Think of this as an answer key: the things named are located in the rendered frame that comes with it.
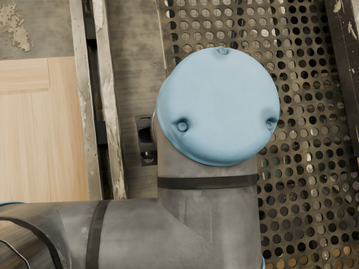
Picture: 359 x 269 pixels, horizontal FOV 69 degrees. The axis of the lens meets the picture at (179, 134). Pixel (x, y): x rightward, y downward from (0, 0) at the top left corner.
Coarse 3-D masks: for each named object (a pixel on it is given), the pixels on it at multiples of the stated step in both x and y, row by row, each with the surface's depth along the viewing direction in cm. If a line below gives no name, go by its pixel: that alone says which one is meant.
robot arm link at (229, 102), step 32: (192, 64) 15; (224, 64) 15; (256, 64) 16; (160, 96) 18; (192, 96) 15; (224, 96) 15; (256, 96) 16; (160, 128) 19; (192, 128) 15; (224, 128) 15; (256, 128) 15; (160, 160) 19; (192, 160) 17; (224, 160) 15
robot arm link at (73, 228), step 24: (0, 216) 15; (24, 216) 16; (48, 216) 17; (72, 216) 17; (96, 216) 17; (0, 240) 12; (24, 240) 13; (48, 240) 15; (72, 240) 16; (96, 240) 16; (0, 264) 11; (24, 264) 12; (48, 264) 14; (72, 264) 16; (96, 264) 16
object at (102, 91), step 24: (72, 0) 45; (96, 0) 46; (72, 24) 45; (96, 24) 45; (96, 48) 49; (96, 72) 48; (96, 96) 48; (96, 120) 46; (96, 144) 43; (120, 144) 44; (96, 168) 43; (120, 168) 43; (96, 192) 42; (120, 192) 43
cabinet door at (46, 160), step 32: (0, 64) 47; (32, 64) 48; (64, 64) 49; (0, 96) 47; (32, 96) 48; (64, 96) 48; (0, 128) 46; (32, 128) 47; (64, 128) 48; (0, 160) 46; (32, 160) 46; (64, 160) 47; (0, 192) 45; (32, 192) 46; (64, 192) 46
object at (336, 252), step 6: (348, 246) 75; (354, 246) 75; (336, 252) 73; (348, 252) 73; (294, 258) 72; (300, 258) 72; (306, 258) 72; (312, 258) 72; (348, 258) 75; (270, 264) 70; (282, 264) 70; (288, 264) 70; (294, 264) 70; (330, 264) 74; (336, 264) 75; (348, 264) 77
